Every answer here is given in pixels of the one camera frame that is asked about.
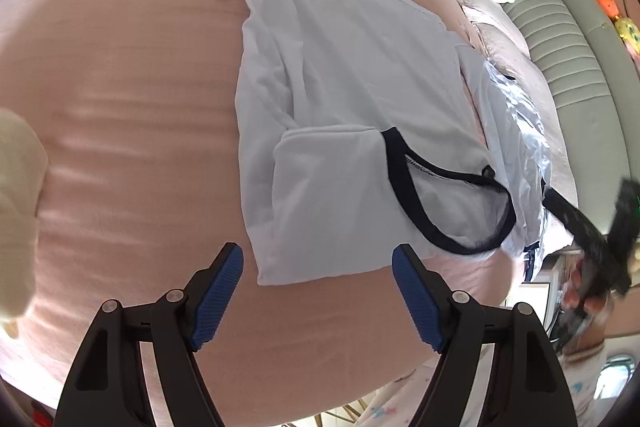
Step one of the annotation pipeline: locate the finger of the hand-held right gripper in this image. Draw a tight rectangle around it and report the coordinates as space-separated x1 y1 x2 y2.
542 187 613 280

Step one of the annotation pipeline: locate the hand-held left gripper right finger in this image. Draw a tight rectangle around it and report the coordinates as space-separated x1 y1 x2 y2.
391 243 576 427

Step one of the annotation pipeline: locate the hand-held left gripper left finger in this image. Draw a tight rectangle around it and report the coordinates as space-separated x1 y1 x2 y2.
57 242 244 427

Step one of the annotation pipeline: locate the shiny white satin garment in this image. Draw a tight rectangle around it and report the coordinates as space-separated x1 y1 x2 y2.
460 47 556 278

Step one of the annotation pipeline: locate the white t-shirt navy trim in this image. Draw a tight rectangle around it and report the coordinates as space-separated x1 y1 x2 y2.
235 22 518 286

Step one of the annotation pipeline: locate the person's right hand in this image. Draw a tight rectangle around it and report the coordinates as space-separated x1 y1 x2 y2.
562 256 615 339

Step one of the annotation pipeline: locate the grey padded headboard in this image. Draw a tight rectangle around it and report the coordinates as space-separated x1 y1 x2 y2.
452 0 640 228

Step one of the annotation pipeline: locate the yellow square plush toy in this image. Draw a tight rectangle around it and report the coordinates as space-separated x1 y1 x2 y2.
614 18 640 45

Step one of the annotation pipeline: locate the small red object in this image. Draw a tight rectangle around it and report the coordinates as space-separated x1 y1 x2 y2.
30 402 56 427

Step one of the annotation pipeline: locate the cream folded garment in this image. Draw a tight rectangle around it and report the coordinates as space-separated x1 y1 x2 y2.
0 107 49 339

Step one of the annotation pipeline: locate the pink round bed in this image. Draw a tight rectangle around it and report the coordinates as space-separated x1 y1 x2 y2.
0 0 516 423

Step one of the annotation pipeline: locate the gold wire stand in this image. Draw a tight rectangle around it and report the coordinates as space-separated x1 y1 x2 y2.
320 402 381 427

